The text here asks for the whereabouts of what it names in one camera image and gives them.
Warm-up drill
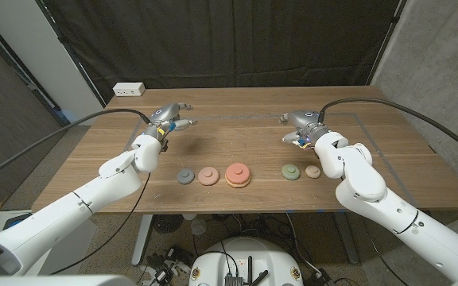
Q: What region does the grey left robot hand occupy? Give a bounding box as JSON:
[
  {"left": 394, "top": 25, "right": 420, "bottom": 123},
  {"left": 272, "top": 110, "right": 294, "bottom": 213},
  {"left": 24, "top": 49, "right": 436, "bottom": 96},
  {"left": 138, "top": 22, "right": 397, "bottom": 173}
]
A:
[{"left": 143, "top": 102, "right": 194, "bottom": 140}]

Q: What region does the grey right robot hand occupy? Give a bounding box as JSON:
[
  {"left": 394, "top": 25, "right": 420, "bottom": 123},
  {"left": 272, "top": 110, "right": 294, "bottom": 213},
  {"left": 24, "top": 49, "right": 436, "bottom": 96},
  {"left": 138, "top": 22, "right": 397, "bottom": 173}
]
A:
[{"left": 278, "top": 110, "right": 332, "bottom": 149}]

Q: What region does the dusty pink toy ring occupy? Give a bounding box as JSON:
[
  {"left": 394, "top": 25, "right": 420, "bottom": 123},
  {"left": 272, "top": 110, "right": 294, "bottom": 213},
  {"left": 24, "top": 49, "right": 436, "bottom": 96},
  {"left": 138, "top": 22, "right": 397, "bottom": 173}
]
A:
[{"left": 197, "top": 166, "right": 220, "bottom": 187}]

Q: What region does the coral red toy ring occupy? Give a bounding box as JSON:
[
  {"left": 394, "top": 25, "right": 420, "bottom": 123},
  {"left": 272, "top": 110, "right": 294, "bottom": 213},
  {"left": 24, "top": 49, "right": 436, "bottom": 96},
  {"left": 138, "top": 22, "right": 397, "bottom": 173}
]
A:
[{"left": 225, "top": 162, "right": 252, "bottom": 186}]

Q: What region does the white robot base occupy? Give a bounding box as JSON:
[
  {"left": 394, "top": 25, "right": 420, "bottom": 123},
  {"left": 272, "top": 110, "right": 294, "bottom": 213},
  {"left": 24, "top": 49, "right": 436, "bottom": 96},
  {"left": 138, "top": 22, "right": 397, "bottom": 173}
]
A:
[{"left": 188, "top": 237, "right": 305, "bottom": 286}]

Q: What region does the white power strip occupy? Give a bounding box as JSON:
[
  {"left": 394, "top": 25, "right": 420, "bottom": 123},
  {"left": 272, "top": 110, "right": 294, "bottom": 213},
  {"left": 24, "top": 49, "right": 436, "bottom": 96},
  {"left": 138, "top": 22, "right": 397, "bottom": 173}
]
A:
[{"left": 112, "top": 82, "right": 146, "bottom": 98}]

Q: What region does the grey tape outline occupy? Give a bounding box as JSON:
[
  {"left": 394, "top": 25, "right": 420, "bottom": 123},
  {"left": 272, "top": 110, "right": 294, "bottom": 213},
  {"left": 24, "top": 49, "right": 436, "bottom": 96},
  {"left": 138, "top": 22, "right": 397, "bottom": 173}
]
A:
[{"left": 93, "top": 112, "right": 420, "bottom": 208}]

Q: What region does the black backdrop curtain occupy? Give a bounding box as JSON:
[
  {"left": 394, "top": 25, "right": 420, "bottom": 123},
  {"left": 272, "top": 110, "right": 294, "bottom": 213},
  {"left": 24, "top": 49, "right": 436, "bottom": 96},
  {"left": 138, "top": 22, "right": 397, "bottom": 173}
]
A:
[{"left": 40, "top": 0, "right": 407, "bottom": 105}]

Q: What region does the black floor fan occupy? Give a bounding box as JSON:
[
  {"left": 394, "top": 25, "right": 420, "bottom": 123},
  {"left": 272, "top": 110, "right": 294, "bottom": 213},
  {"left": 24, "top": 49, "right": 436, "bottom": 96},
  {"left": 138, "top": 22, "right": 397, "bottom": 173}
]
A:
[{"left": 152, "top": 214, "right": 184, "bottom": 234}]

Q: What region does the clear plastic cup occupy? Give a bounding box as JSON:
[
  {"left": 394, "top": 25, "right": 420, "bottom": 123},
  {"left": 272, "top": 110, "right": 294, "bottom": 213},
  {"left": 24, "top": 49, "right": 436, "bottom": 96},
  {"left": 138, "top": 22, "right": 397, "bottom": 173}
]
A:
[{"left": 191, "top": 217, "right": 208, "bottom": 236}]

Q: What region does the grey table leg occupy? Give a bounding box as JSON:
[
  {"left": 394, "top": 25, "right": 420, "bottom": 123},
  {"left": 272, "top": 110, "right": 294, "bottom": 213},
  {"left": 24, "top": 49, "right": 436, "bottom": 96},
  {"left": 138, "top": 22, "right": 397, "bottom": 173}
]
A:
[{"left": 334, "top": 212, "right": 360, "bottom": 265}]

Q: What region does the white table leg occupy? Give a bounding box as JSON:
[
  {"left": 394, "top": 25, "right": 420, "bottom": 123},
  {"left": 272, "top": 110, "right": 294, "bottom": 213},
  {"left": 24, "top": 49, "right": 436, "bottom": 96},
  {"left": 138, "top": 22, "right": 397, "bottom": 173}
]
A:
[{"left": 131, "top": 214, "right": 154, "bottom": 266}]

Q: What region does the black floor power strip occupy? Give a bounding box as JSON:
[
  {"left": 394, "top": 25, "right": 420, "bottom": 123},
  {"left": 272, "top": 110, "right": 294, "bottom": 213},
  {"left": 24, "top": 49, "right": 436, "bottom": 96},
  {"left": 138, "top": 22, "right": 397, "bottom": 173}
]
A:
[{"left": 304, "top": 269, "right": 336, "bottom": 286}]

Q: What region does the black blue foot pedal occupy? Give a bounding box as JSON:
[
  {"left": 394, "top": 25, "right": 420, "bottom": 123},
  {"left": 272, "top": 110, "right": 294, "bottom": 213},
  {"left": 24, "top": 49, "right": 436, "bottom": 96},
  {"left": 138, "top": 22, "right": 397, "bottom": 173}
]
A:
[{"left": 4, "top": 212, "right": 33, "bottom": 231}]

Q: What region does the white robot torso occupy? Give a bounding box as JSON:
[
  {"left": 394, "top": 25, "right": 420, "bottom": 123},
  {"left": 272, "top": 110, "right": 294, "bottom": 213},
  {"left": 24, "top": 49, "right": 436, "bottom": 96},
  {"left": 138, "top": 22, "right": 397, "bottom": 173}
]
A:
[{"left": 0, "top": 274, "right": 137, "bottom": 286}]

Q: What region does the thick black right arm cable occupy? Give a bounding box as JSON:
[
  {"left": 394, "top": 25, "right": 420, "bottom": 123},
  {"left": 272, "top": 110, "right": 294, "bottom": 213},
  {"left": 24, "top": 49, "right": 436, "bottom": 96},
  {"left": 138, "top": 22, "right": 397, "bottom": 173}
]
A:
[{"left": 317, "top": 97, "right": 458, "bottom": 162}]

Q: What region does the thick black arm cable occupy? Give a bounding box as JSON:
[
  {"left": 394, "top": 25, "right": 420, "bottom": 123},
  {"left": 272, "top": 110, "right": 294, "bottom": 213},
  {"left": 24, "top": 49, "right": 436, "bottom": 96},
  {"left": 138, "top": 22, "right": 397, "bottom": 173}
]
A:
[
  {"left": 0, "top": 108, "right": 153, "bottom": 186},
  {"left": 317, "top": 97, "right": 458, "bottom": 162}
]

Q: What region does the small beige toy ring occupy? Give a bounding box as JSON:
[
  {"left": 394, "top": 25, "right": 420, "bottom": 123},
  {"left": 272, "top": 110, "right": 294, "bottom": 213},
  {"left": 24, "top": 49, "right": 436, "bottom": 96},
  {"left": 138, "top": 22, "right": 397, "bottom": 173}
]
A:
[{"left": 305, "top": 164, "right": 322, "bottom": 180}]

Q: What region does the green toy ring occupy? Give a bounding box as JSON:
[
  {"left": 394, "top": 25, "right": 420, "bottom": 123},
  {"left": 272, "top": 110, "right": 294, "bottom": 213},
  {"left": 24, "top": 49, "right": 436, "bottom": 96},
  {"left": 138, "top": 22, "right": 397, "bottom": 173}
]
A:
[{"left": 281, "top": 163, "right": 301, "bottom": 181}]

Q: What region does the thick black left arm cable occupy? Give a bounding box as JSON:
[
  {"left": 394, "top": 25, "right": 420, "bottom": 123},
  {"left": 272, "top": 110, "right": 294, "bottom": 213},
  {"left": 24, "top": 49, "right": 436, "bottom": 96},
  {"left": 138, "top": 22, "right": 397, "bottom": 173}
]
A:
[{"left": 0, "top": 108, "right": 153, "bottom": 186}]

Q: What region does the small blue-grey toy ring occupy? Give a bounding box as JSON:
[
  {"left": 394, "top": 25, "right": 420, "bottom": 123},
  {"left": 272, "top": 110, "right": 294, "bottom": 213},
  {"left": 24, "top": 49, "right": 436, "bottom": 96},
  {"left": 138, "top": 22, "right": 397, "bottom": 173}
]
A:
[{"left": 177, "top": 168, "right": 196, "bottom": 186}]

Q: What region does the large orange toy ring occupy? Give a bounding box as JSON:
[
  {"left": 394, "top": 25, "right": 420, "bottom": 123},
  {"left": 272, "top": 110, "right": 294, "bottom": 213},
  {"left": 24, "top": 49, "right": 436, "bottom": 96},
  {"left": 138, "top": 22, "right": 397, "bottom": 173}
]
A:
[{"left": 224, "top": 174, "right": 252, "bottom": 189}]

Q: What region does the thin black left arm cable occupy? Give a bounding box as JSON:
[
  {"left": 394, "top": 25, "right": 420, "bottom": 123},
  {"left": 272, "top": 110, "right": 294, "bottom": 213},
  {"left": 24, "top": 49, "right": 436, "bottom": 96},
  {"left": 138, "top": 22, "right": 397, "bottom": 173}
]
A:
[{"left": 49, "top": 171, "right": 153, "bottom": 276}]

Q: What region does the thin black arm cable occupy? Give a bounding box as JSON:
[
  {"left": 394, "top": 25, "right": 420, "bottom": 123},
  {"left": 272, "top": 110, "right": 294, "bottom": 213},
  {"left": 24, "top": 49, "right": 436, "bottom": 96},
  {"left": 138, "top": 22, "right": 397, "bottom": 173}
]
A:
[
  {"left": 49, "top": 171, "right": 153, "bottom": 276},
  {"left": 370, "top": 232, "right": 409, "bottom": 286}
]

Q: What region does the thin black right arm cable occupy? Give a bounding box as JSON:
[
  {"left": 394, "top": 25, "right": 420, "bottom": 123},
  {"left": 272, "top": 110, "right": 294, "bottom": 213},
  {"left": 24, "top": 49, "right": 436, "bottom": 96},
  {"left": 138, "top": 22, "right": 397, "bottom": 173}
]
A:
[{"left": 370, "top": 232, "right": 409, "bottom": 286}]

